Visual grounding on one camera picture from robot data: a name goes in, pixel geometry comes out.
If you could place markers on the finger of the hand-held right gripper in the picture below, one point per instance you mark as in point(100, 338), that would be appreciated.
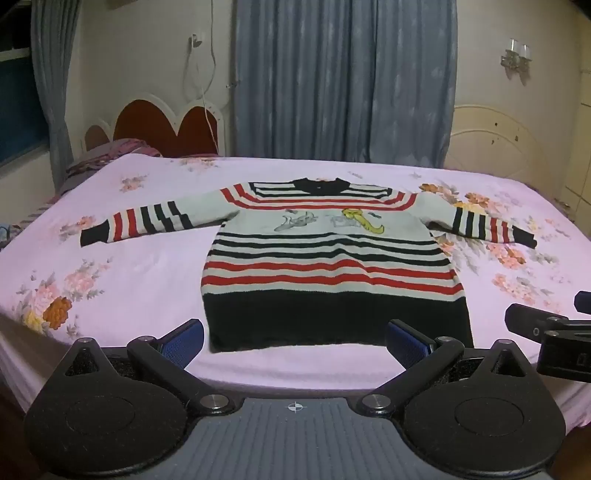
point(583, 302)
point(531, 323)

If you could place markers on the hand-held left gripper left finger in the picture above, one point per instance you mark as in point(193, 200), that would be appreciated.
point(183, 344)

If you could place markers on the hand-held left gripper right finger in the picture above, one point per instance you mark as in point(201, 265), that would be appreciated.
point(406, 345)

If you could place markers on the striped knit sweater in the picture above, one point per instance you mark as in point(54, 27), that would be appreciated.
point(332, 277)

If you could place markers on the pink floral bed sheet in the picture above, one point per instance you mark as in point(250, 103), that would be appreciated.
point(152, 258)

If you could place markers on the cream arched bed board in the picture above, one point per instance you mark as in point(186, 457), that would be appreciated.
point(498, 138)

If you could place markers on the cream wardrobe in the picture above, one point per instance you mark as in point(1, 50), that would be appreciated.
point(579, 115)

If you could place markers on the purple striped blanket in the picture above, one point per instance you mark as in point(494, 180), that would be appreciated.
point(101, 159)

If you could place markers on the red heart-shaped headboard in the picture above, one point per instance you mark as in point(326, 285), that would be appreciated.
point(152, 124)

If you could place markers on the wide blue-grey curtain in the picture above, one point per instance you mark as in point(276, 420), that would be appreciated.
point(341, 78)

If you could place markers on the narrow blue-grey curtain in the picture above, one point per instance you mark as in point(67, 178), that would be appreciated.
point(55, 83)

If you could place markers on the window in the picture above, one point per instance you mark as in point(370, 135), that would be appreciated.
point(18, 92)

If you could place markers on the crystal wall lamp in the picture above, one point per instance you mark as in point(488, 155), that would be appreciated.
point(517, 55)

